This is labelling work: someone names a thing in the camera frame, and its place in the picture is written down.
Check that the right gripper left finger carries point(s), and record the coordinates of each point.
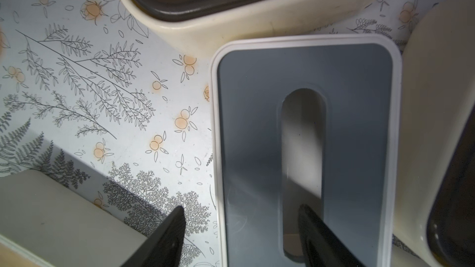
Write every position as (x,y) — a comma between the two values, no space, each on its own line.
(164,247)

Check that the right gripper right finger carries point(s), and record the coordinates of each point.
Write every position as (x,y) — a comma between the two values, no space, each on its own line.
(321,248)

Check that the white box bamboo lid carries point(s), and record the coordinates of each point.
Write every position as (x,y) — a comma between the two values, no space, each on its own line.
(61,228)

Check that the white box grey lid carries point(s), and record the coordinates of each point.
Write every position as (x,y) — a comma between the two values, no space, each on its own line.
(306,120)

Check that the cream box dark lid right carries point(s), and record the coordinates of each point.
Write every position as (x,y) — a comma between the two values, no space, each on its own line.
(435,195)

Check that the floral table cloth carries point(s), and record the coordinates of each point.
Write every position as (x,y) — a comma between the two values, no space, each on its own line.
(93,99)

